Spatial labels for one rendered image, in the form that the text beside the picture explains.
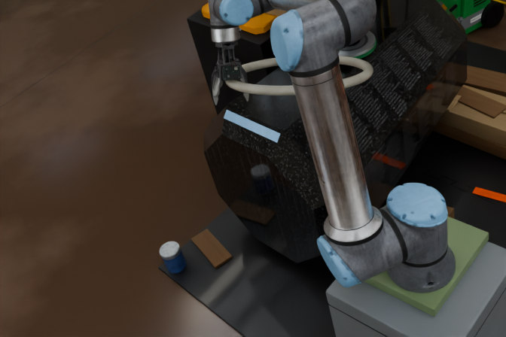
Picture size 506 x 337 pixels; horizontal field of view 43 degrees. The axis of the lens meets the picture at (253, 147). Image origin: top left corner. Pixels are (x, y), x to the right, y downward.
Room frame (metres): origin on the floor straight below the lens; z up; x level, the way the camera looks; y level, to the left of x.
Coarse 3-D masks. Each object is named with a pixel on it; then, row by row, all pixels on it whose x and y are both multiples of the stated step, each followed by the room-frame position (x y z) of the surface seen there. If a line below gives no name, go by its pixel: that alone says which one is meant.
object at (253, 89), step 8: (344, 56) 1.89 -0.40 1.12; (248, 64) 1.94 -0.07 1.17; (256, 64) 1.96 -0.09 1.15; (264, 64) 1.97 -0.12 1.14; (272, 64) 1.97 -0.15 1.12; (344, 64) 1.88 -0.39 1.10; (352, 64) 1.83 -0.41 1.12; (360, 64) 1.79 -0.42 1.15; (368, 64) 1.74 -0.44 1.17; (368, 72) 1.65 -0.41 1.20; (232, 80) 1.72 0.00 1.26; (344, 80) 1.57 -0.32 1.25; (352, 80) 1.58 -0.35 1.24; (360, 80) 1.59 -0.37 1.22; (232, 88) 1.71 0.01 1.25; (240, 88) 1.66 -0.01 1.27; (248, 88) 1.63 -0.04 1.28; (256, 88) 1.62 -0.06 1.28; (264, 88) 1.60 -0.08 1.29; (272, 88) 1.59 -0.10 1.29; (280, 88) 1.58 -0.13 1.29; (288, 88) 1.57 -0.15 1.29
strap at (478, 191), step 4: (476, 188) 2.12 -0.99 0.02; (480, 188) 2.11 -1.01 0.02; (476, 192) 2.10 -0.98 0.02; (480, 192) 2.09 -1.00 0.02; (484, 192) 2.08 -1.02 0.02; (488, 192) 2.08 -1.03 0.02; (492, 192) 2.07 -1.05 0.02; (488, 196) 2.05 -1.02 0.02; (492, 196) 2.04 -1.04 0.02; (496, 196) 2.03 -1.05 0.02; (500, 196) 2.03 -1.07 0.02; (504, 196) 2.02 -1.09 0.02; (500, 200) 2.01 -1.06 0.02; (504, 200) 2.00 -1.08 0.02
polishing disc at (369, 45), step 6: (366, 36) 2.36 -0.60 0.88; (372, 36) 2.34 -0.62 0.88; (360, 42) 2.32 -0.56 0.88; (366, 42) 2.31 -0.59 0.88; (372, 42) 2.30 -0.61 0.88; (348, 48) 2.30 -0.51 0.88; (354, 48) 2.29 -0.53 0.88; (360, 48) 2.28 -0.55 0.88; (366, 48) 2.26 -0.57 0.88; (342, 54) 2.27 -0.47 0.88; (348, 54) 2.26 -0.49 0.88; (354, 54) 2.25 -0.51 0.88; (360, 54) 2.25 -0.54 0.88
